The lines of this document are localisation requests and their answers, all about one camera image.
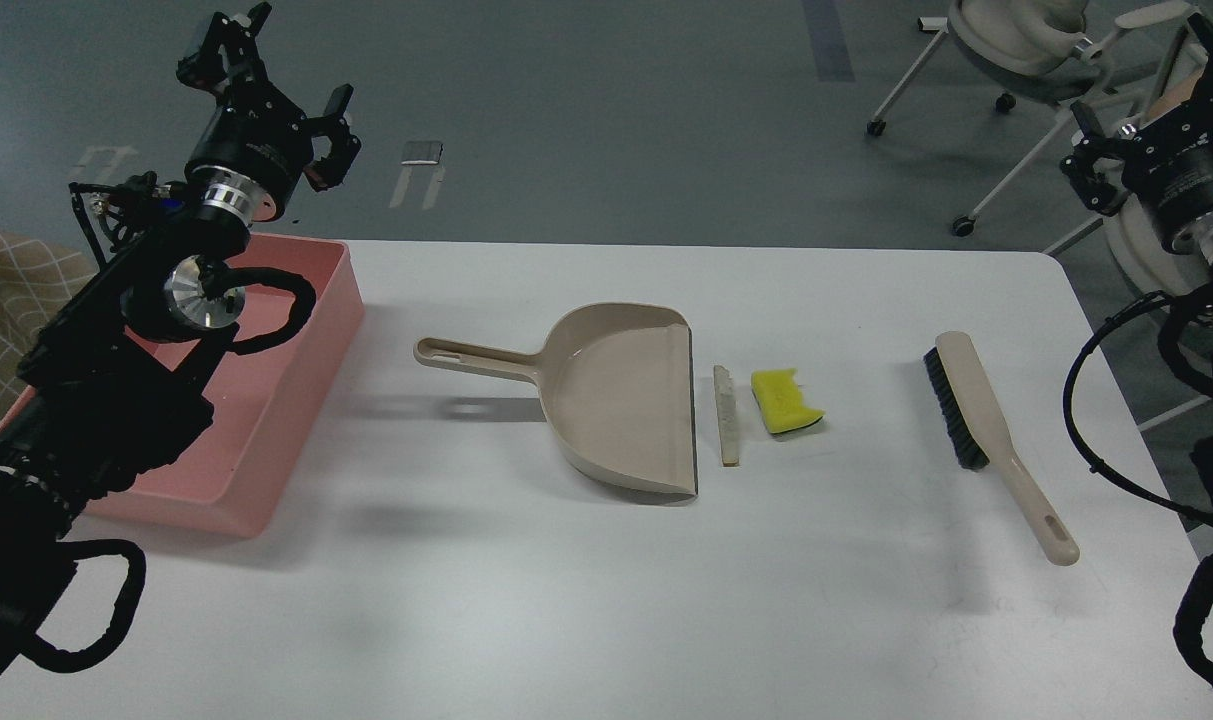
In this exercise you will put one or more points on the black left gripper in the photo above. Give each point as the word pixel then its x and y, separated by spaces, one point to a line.
pixel 257 132

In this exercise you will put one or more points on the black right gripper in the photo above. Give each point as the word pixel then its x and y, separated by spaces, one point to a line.
pixel 1168 166

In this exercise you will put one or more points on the beige hand brush black bristles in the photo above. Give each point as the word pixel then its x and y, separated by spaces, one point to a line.
pixel 980 436

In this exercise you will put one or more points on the beige plastic dustpan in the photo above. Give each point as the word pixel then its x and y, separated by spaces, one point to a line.
pixel 615 382

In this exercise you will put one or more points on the yellow sponge piece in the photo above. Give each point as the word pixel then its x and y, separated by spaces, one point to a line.
pixel 783 407

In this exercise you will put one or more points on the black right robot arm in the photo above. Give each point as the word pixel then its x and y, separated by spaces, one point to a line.
pixel 1184 342

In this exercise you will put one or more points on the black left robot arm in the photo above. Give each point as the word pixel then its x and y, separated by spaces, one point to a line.
pixel 119 373

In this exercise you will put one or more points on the pink plastic bin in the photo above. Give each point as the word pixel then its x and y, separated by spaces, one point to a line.
pixel 231 480

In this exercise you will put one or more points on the metal floor plate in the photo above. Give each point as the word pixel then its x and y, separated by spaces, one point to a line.
pixel 421 153

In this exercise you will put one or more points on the white office chair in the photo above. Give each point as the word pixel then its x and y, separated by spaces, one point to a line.
pixel 1040 51

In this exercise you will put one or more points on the beige checkered cloth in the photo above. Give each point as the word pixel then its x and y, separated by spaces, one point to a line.
pixel 37 278

